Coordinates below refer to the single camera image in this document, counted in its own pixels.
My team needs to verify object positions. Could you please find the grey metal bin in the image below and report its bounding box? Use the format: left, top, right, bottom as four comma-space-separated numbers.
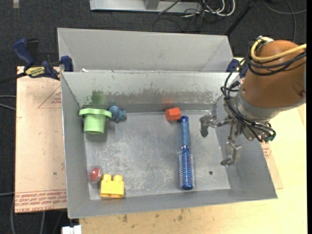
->
57, 27, 278, 219

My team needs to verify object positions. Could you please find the blue toy figure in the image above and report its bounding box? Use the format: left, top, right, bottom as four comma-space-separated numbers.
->
108, 105, 128, 123

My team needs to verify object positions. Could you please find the blue round hairbrush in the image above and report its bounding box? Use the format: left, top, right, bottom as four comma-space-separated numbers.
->
178, 115, 196, 191

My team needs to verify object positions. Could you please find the light green plastic cup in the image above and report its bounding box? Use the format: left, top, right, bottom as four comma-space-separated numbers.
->
78, 107, 113, 135

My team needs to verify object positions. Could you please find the red ball in clear shell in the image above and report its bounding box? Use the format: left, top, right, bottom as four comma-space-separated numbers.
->
87, 165, 103, 184

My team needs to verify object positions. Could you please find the yellow toy building brick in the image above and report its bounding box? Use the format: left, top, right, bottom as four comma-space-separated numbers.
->
99, 174, 125, 199

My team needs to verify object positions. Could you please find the brown cardboard board, red print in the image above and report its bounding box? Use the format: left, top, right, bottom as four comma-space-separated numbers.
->
14, 66, 284, 215

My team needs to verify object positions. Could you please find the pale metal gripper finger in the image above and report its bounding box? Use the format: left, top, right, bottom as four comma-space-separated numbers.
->
220, 141, 243, 167
199, 114, 221, 138

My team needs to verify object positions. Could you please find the red-orange cube block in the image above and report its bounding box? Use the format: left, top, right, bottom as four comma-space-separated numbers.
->
164, 107, 182, 123

